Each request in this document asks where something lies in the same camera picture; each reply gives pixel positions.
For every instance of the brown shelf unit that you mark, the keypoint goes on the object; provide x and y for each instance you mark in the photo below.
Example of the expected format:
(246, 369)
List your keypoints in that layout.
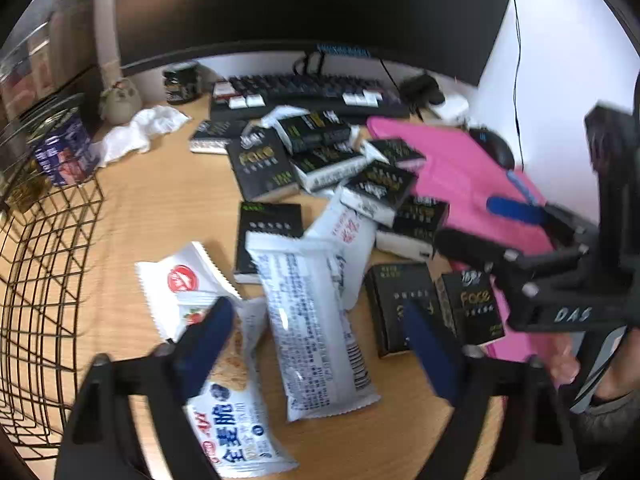
(50, 35)

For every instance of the white power strip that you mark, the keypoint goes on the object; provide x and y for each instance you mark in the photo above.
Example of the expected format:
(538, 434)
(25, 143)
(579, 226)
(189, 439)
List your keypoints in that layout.
(450, 105)

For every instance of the crumpled white tissue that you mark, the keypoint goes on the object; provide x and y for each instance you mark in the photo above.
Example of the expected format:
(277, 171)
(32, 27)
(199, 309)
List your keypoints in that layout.
(140, 132)

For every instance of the person's right forearm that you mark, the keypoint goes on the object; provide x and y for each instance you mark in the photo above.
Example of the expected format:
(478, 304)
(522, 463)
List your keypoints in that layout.
(610, 430)

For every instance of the black power adapter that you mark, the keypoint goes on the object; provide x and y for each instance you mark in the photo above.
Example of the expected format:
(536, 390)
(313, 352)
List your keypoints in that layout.
(422, 87)

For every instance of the white packet with red logo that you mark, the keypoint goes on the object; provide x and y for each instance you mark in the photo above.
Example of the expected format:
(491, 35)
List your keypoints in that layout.
(175, 280)

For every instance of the white cracker packet blue lettering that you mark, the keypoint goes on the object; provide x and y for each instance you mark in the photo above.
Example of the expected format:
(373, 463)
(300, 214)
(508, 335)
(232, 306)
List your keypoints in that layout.
(240, 410)

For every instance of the small plain white wrapper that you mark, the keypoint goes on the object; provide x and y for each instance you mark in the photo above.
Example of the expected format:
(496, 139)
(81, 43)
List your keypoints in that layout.
(282, 112)

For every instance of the white wrapper with red lettering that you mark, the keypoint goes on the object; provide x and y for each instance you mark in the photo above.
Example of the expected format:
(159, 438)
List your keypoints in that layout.
(345, 230)

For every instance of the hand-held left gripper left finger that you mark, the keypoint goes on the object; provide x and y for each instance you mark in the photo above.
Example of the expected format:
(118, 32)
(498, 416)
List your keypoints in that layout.
(205, 345)

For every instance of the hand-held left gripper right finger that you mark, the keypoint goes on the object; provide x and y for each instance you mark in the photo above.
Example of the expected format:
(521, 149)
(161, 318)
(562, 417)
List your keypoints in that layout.
(430, 355)

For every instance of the dark blue mechanical keyboard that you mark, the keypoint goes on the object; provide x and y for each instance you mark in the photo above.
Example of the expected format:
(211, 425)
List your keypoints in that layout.
(300, 90)

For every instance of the person's right hand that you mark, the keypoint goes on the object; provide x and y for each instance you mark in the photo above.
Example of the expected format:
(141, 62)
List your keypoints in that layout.
(565, 360)

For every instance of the black jar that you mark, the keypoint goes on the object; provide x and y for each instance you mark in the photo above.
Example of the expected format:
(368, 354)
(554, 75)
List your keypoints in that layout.
(180, 82)

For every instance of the pink mouse pad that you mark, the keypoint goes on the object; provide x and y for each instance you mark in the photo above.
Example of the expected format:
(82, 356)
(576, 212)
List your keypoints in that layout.
(460, 175)

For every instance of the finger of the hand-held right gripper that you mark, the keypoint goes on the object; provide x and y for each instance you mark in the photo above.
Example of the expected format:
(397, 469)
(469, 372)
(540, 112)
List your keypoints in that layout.
(515, 210)
(470, 247)

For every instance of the white wrapper with grey print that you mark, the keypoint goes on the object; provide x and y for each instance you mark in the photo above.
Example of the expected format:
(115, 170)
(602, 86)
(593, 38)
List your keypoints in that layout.
(310, 320)

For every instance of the pile of black tissue packs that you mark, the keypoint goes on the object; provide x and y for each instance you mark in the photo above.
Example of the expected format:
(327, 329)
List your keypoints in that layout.
(260, 165)

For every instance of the black computer mouse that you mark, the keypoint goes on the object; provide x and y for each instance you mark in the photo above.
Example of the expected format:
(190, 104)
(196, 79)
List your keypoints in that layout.
(495, 147)

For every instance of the black curved monitor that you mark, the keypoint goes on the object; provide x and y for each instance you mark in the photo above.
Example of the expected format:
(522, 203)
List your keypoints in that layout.
(300, 0)

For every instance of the blue printed carton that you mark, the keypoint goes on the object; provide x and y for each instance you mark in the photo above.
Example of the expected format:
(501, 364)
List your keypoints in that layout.
(62, 152)

